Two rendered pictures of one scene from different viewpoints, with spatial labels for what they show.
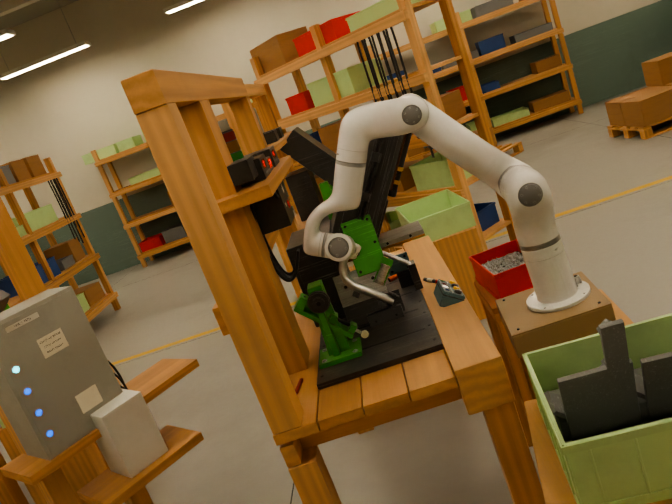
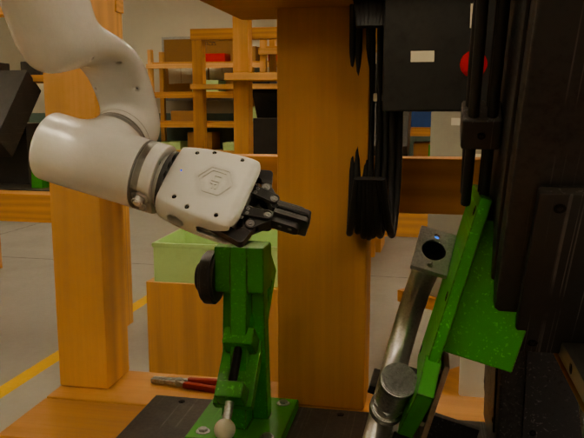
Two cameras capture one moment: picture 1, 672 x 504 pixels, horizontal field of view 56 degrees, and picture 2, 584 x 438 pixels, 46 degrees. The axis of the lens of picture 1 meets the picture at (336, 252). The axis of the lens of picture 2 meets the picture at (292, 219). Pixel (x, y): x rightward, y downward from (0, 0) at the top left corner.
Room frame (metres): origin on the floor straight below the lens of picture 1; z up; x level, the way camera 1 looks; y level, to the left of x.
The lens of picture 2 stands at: (2.19, -0.82, 1.36)
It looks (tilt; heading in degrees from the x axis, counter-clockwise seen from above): 9 degrees down; 96
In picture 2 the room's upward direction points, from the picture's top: straight up
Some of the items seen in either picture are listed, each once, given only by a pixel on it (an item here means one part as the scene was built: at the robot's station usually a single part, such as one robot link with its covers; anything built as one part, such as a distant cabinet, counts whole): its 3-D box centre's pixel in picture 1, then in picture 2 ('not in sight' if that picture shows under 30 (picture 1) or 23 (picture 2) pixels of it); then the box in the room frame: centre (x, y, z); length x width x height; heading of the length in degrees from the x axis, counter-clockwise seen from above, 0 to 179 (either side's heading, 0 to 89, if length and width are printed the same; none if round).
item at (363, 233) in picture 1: (363, 243); (481, 288); (2.31, -0.11, 1.17); 0.13 x 0.12 x 0.20; 175
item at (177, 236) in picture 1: (193, 181); not in sight; (11.25, 1.92, 1.12); 3.22 x 0.55 x 2.23; 83
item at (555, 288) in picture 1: (549, 270); not in sight; (1.78, -0.58, 1.02); 0.19 x 0.19 x 0.18
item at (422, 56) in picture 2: (271, 206); (447, 56); (2.30, 0.16, 1.42); 0.17 x 0.12 x 0.15; 175
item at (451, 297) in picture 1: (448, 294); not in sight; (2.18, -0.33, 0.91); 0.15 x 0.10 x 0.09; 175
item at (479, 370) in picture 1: (443, 300); not in sight; (2.37, -0.33, 0.82); 1.50 x 0.14 x 0.15; 175
